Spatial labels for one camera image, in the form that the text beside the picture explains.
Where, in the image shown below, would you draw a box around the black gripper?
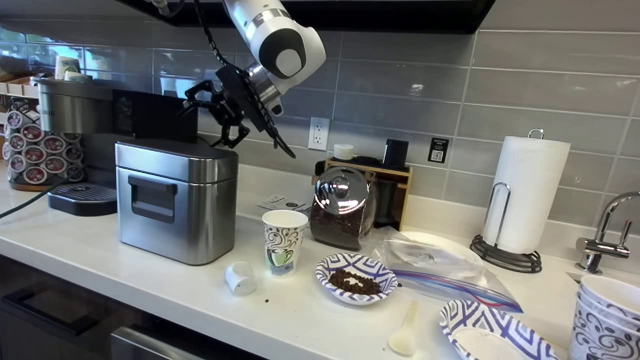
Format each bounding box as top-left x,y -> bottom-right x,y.
184,65 -> 276,150

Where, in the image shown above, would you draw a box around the stainless steel bin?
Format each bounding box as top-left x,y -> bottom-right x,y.
115,141 -> 241,268

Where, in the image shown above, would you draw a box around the white paper packets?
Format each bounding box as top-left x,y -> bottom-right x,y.
258,192 -> 310,216

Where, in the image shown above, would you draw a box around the patterned paper cup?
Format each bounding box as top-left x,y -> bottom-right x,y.
261,208 -> 310,277

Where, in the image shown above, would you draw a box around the Keurig coffee machine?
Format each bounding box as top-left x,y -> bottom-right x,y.
37,77 -> 201,216

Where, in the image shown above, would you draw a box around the glass jar with coffee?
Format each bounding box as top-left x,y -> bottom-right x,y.
309,167 -> 376,252

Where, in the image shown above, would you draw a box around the small white coffee pod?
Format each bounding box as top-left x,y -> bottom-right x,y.
224,261 -> 261,298

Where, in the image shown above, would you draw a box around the coffee pod carousel rack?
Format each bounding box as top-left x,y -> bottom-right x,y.
2,109 -> 89,194

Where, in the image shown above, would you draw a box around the black box in organizer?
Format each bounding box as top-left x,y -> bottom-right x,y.
385,139 -> 410,172

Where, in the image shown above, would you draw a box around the small blue patterned plate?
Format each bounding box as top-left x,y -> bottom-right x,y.
314,250 -> 401,308

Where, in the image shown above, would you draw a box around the wooden organizer box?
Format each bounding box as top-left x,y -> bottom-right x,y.
324,157 -> 415,233

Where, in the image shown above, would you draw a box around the coffee grounds pile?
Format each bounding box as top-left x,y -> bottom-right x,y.
328,268 -> 385,296

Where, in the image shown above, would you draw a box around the dark cabinet drawers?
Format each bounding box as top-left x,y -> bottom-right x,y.
0,256 -> 118,360

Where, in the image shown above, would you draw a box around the clear zip plastic bag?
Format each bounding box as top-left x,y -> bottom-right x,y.
381,230 -> 527,317

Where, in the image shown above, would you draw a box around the white plastic spoon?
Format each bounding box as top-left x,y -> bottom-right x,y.
387,298 -> 422,358

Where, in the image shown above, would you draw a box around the white paper towel roll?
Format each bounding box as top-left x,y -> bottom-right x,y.
482,135 -> 573,256

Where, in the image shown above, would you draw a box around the large blue patterned plate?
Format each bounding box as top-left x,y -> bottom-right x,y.
439,298 -> 559,360

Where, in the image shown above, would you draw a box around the chrome faucet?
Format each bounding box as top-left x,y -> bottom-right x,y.
576,191 -> 640,277

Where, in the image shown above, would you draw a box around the blue patterned white bowl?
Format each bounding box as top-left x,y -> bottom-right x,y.
568,318 -> 640,360
578,273 -> 640,317
573,293 -> 640,345

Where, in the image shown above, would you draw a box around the white wall outlet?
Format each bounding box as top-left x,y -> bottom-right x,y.
307,117 -> 332,152

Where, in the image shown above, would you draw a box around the teal cable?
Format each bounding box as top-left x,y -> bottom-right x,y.
0,187 -> 53,220

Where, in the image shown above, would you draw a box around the black wire towel holder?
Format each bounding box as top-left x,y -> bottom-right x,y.
468,126 -> 546,277

